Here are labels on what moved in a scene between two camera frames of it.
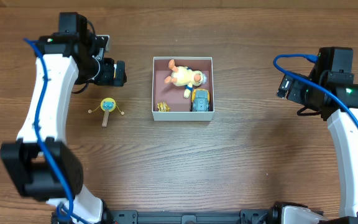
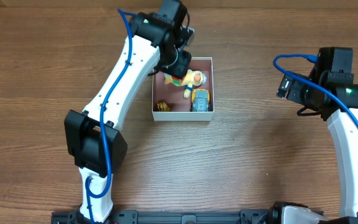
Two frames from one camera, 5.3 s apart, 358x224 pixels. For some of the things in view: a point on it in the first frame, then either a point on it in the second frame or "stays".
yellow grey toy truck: x=200 y=100 stays
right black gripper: x=284 y=86 stays
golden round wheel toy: x=163 y=107 stays
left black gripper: x=119 y=72 -> x=179 y=66
